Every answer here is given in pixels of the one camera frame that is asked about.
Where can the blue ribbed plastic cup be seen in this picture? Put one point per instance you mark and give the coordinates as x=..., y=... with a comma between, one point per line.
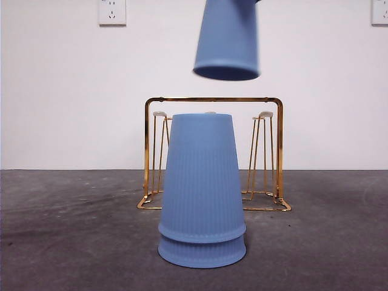
x=201, y=254
x=227, y=39
x=201, y=175

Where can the white wall socket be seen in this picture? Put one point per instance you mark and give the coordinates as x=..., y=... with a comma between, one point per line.
x=112, y=13
x=380, y=13

